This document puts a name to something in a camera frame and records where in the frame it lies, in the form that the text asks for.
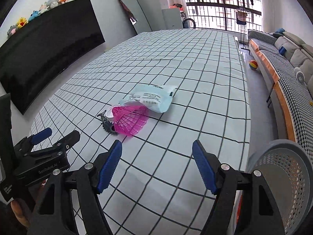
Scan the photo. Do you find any grey toy shark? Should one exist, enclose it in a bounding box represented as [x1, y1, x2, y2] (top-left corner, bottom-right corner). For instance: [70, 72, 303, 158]
[97, 110, 118, 135]

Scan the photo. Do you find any light blue wipes packet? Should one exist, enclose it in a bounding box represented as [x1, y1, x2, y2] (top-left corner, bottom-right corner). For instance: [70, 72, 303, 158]
[119, 84, 177, 113]

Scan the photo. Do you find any grey perforated trash basket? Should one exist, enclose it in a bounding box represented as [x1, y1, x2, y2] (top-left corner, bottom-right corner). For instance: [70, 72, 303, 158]
[246, 139, 312, 234]

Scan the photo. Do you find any person's left hand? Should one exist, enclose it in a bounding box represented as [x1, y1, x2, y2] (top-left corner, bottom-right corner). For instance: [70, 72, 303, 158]
[10, 180, 47, 229]

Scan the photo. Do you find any black television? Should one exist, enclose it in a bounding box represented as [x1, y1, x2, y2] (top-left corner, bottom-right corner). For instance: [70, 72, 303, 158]
[1, 0, 105, 114]

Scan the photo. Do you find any white grid tablecloth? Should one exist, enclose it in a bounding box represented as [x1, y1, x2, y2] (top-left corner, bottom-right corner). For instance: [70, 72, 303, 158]
[30, 30, 251, 234]

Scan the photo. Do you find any houndstooth sofa cover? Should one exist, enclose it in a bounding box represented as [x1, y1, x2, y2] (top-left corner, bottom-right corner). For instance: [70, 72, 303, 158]
[248, 29, 312, 157]

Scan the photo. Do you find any plush toys row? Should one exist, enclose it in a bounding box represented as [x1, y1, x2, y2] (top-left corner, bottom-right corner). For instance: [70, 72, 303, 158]
[7, 0, 69, 38]

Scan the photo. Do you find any leaning floor mirror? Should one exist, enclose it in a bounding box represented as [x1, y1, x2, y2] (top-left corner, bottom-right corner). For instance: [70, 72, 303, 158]
[118, 0, 152, 34]

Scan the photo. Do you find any white small fan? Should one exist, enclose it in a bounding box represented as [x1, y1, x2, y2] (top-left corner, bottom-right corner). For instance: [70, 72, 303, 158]
[294, 67, 305, 84]

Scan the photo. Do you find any colourful ball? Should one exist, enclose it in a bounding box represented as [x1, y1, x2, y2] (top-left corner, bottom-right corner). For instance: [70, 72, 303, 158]
[249, 60, 258, 71]

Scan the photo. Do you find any grey cabinet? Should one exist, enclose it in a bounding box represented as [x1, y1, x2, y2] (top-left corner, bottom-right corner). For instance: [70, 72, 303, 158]
[162, 7, 183, 30]

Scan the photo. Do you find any grey sofa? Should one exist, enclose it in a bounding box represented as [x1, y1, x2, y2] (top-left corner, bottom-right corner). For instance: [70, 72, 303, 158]
[274, 29, 312, 95]

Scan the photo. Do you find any blue cushion roll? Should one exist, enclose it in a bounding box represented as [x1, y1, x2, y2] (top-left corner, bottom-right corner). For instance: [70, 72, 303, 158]
[279, 46, 286, 56]

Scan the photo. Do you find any clothes rack stand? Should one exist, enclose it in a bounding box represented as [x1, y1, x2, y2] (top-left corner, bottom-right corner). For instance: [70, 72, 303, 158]
[235, 6, 249, 50]

